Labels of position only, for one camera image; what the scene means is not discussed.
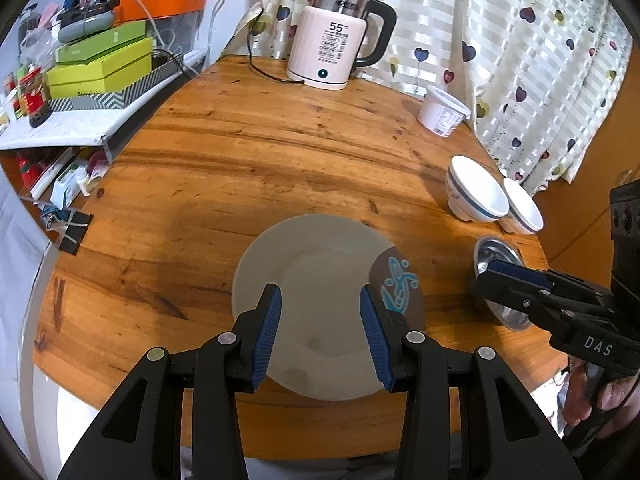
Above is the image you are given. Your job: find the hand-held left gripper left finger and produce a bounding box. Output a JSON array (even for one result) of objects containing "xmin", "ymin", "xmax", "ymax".
[{"xmin": 57, "ymin": 283, "xmax": 283, "ymax": 480}]

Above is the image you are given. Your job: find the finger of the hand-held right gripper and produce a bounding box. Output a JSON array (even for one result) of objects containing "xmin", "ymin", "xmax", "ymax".
[
  {"xmin": 486, "ymin": 259, "xmax": 613, "ymax": 301},
  {"xmin": 474, "ymin": 269, "xmax": 608, "ymax": 341}
]

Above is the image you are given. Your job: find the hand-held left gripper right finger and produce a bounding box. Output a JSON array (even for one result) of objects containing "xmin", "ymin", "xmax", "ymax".
[{"xmin": 359, "ymin": 283, "xmax": 583, "ymax": 480}]

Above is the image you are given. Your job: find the stainless steel bowl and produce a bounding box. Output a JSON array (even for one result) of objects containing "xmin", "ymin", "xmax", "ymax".
[{"xmin": 472, "ymin": 236, "xmax": 533, "ymax": 332}]

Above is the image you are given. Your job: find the small white blue-striped bowl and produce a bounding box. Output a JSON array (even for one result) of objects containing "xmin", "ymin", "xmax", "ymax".
[{"xmin": 500, "ymin": 177, "xmax": 545, "ymax": 236}]

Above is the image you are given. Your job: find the beige plate with blue pattern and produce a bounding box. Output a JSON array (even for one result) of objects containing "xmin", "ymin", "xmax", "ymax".
[{"xmin": 231, "ymin": 214, "xmax": 427, "ymax": 402}]

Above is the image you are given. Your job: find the large white blue-striped bowl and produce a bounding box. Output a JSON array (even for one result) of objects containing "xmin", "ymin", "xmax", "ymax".
[{"xmin": 446, "ymin": 155, "xmax": 511, "ymax": 223}]

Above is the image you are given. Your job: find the person's right hand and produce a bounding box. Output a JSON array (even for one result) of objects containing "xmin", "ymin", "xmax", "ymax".
[{"xmin": 562, "ymin": 357, "xmax": 640, "ymax": 428}]

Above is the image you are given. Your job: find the brown wooden cabinet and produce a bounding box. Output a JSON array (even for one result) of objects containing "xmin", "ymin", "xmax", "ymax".
[{"xmin": 530, "ymin": 160, "xmax": 640, "ymax": 286}]

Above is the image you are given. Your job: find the white plastic tub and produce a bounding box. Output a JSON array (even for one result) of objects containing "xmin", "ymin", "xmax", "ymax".
[{"xmin": 417, "ymin": 85, "xmax": 472, "ymax": 138}]

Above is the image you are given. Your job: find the black binder clip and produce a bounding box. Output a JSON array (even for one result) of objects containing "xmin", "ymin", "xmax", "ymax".
[{"xmin": 56, "ymin": 209, "xmax": 94, "ymax": 254}]

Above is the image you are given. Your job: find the heart print curtain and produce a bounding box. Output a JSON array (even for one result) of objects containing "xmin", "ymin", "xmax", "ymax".
[{"xmin": 250, "ymin": 0, "xmax": 636, "ymax": 196}]

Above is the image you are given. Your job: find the black white patterned box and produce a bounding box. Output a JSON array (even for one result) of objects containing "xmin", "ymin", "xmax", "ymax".
[{"xmin": 47, "ymin": 62, "xmax": 185, "ymax": 112}]

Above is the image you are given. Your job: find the white shelf board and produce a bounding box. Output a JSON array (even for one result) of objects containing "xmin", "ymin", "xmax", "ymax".
[{"xmin": 0, "ymin": 50, "xmax": 208, "ymax": 153}]

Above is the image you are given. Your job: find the white electric kettle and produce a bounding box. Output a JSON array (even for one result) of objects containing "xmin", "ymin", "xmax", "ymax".
[{"xmin": 286, "ymin": 0, "xmax": 398, "ymax": 92}]

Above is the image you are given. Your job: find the lime green flat box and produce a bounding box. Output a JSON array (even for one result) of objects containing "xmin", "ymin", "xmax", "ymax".
[{"xmin": 45, "ymin": 50, "xmax": 155, "ymax": 101}]

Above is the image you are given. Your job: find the red decorated jar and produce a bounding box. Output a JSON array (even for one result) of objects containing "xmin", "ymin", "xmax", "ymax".
[{"xmin": 17, "ymin": 67, "xmax": 51, "ymax": 128}]

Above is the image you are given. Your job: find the dark green flat box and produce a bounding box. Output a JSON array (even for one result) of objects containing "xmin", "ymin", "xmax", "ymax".
[{"xmin": 55, "ymin": 20, "xmax": 155, "ymax": 65}]

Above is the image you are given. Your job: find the clear bin with orange lid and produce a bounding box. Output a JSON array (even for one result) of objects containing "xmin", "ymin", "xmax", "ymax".
[{"xmin": 112, "ymin": 0, "xmax": 210, "ymax": 63}]

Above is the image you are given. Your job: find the grey case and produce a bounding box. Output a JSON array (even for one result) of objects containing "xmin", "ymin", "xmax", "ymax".
[{"xmin": 57, "ymin": 10, "xmax": 121, "ymax": 45}]

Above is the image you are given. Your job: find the black power strip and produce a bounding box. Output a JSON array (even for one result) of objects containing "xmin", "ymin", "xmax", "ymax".
[{"xmin": 55, "ymin": 0, "xmax": 123, "ymax": 23}]

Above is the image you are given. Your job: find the black kettle power cord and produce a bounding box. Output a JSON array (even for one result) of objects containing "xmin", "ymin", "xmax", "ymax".
[{"xmin": 248, "ymin": 7, "xmax": 306, "ymax": 83}]

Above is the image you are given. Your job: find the white cable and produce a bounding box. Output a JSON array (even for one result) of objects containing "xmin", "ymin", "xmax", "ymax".
[{"xmin": 117, "ymin": 0, "xmax": 176, "ymax": 53}]

